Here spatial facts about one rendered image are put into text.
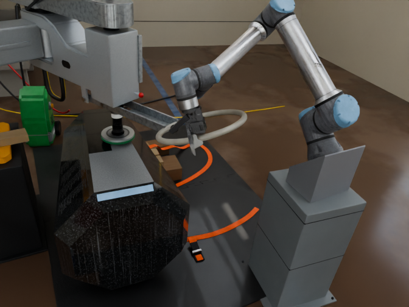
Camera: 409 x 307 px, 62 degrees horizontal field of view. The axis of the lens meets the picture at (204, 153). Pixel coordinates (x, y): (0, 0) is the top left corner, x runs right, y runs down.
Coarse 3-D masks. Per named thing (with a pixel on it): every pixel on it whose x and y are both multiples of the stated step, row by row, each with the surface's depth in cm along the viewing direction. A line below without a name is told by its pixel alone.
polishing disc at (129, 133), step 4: (108, 128) 230; (124, 128) 232; (128, 128) 233; (104, 132) 225; (108, 132) 226; (128, 132) 228; (132, 132) 228; (104, 136) 221; (108, 136) 221; (112, 136) 221; (116, 136) 222; (120, 136) 222; (124, 136) 223; (128, 136) 223; (132, 136) 224; (108, 140) 218; (112, 140) 218; (116, 140) 218; (120, 140) 218; (124, 140) 219
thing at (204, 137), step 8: (208, 112) 200; (216, 112) 198; (224, 112) 195; (232, 112) 190; (240, 112) 181; (240, 120) 166; (168, 128) 191; (224, 128) 159; (232, 128) 161; (160, 136) 173; (200, 136) 157; (208, 136) 157; (216, 136) 158; (168, 144) 164; (176, 144) 161
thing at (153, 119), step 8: (88, 96) 219; (96, 104) 218; (104, 104) 213; (128, 104) 216; (136, 104) 211; (120, 112) 206; (128, 112) 201; (136, 112) 211; (144, 112) 210; (152, 112) 206; (160, 112) 202; (136, 120) 200; (144, 120) 196; (152, 120) 193; (160, 120) 203; (168, 120) 200; (176, 120) 196; (152, 128) 194; (160, 128) 190
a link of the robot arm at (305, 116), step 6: (306, 108) 184; (312, 108) 182; (300, 114) 187; (306, 114) 184; (312, 114) 180; (300, 120) 188; (306, 120) 184; (312, 120) 179; (306, 126) 184; (312, 126) 180; (306, 132) 185; (312, 132) 182; (318, 132) 180; (306, 138) 187; (312, 138) 183
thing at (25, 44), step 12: (0, 24) 205; (12, 24) 207; (24, 24) 210; (36, 24) 214; (0, 36) 200; (12, 36) 205; (24, 36) 211; (36, 36) 216; (0, 48) 202; (12, 48) 207; (24, 48) 214; (36, 48) 219; (0, 60) 205; (12, 60) 211; (24, 60) 217
